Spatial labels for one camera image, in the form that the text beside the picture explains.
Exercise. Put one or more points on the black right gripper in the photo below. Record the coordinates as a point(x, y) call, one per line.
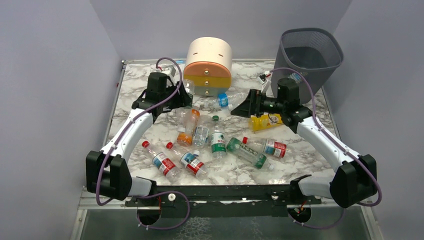
point(253, 102)

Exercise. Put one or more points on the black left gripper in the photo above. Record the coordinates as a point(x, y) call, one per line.
point(180, 98)

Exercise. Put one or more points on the orange drink bottle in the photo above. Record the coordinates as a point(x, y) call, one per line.
point(186, 138)

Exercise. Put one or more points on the clear bottle dark green label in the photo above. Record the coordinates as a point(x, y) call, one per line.
point(181, 118)

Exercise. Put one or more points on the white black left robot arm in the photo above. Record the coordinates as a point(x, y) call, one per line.
point(107, 172)

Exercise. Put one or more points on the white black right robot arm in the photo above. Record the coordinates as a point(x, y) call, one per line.
point(355, 176)

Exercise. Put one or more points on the grey mesh waste bin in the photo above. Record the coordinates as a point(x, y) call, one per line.
point(313, 52)

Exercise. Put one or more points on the yellow juice bottle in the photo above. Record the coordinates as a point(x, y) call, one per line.
point(264, 122)

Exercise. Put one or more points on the clear bottle purple label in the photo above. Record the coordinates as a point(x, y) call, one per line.
point(189, 87)

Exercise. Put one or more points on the clear bottle green white label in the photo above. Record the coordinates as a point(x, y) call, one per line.
point(218, 143)

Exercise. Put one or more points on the green tinted bottle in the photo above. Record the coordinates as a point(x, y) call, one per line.
point(241, 150)

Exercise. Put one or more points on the red cap bottle right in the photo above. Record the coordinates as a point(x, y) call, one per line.
point(267, 146)

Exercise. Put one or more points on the red cap bottle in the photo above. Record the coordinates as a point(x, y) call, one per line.
point(267, 146)
point(187, 160)
point(161, 161)

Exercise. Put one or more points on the crushed clear bottle blue text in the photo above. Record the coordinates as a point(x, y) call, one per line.
point(202, 131)

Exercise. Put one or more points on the cream pastel drawer cabinet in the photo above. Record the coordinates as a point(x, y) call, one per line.
point(208, 66)

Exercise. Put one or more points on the red cap bottle middle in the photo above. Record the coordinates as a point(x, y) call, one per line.
point(187, 160)

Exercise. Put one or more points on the red cap bottle left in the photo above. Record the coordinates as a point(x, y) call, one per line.
point(161, 161)

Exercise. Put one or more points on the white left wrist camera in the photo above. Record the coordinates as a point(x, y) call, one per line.
point(168, 70)

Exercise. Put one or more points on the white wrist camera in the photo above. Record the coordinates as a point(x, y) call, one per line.
point(168, 70)
point(266, 83)

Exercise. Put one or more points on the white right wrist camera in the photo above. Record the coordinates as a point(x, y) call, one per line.
point(266, 83)

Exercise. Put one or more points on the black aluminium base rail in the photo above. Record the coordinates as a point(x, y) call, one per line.
point(217, 201)

